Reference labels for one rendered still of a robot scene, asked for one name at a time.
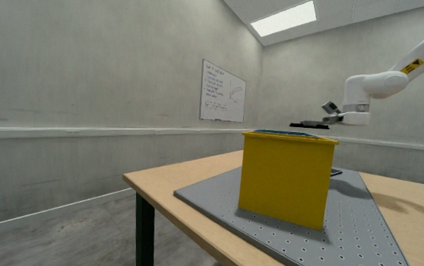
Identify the yellow bin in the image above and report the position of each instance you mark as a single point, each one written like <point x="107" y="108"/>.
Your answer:
<point x="286" y="176"/>

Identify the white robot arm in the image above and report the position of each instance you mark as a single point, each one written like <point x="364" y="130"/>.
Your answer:
<point x="359" y="89"/>

